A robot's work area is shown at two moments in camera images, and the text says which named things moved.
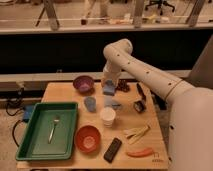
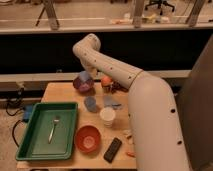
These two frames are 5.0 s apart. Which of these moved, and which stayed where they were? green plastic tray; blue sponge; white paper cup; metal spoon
Moved: blue sponge
Stayed: white paper cup; green plastic tray; metal spoon
